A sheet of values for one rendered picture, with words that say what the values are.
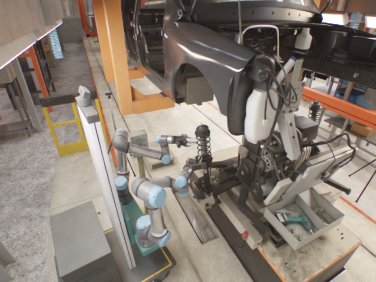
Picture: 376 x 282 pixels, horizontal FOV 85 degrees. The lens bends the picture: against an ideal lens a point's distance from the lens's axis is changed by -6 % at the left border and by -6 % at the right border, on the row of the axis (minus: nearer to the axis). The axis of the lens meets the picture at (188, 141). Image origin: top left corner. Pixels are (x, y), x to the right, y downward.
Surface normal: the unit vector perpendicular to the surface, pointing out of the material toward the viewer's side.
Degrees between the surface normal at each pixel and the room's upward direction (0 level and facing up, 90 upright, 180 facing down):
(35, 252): 0
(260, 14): 92
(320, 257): 0
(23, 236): 0
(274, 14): 92
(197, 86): 90
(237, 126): 90
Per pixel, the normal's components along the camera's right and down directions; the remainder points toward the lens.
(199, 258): 0.00, -0.85
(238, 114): 0.40, 0.45
